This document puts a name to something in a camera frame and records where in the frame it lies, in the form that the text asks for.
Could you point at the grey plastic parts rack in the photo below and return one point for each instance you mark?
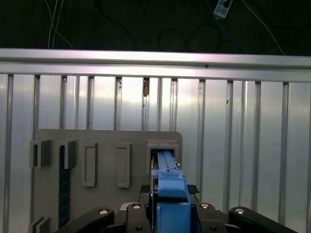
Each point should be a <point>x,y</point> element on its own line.
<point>107,204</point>

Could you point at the dark RAM stick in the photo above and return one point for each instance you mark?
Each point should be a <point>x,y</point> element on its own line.
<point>64,189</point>

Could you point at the white power strip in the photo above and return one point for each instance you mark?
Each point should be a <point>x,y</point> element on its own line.
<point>223,8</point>

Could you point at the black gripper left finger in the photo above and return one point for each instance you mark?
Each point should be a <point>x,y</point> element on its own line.
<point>136,218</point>

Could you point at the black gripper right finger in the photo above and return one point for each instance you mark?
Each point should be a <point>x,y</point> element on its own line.
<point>206,216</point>

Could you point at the hard disk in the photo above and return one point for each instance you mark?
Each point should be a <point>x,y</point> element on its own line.
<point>170,187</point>

